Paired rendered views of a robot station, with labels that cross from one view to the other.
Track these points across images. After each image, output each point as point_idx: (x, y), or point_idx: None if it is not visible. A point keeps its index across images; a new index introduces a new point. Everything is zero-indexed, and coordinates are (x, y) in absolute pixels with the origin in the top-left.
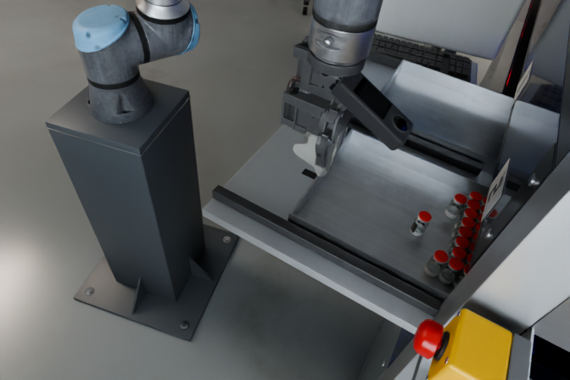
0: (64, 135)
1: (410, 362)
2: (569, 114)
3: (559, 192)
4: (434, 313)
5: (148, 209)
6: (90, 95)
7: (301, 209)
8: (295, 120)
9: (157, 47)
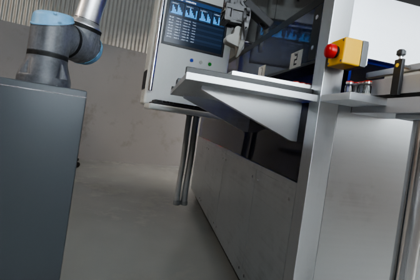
0: (4, 87)
1: (317, 119)
2: (312, 4)
3: None
4: (312, 91)
5: (70, 168)
6: (31, 64)
7: None
8: (232, 15)
9: (85, 44)
